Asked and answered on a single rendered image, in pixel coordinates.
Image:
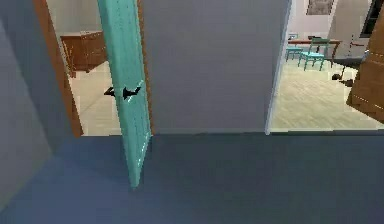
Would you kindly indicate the teal room door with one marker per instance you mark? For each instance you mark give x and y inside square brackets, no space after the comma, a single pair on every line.
[128,66]

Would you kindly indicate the teal chair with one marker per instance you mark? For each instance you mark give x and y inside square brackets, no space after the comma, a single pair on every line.
[315,55]
[293,50]

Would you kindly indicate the brown wooden chest of drawers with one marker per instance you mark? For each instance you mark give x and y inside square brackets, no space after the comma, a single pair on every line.
[87,50]

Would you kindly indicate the brown wooden table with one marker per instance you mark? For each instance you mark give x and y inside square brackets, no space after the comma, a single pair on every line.
[313,42]

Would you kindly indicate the brown wooden room door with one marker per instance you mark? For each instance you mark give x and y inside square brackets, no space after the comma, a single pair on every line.
[370,76]

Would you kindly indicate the dark window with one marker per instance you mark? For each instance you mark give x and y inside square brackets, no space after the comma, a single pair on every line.
[371,18]

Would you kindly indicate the grey framed wall picture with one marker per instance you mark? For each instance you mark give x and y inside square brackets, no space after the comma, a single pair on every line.
[319,6]

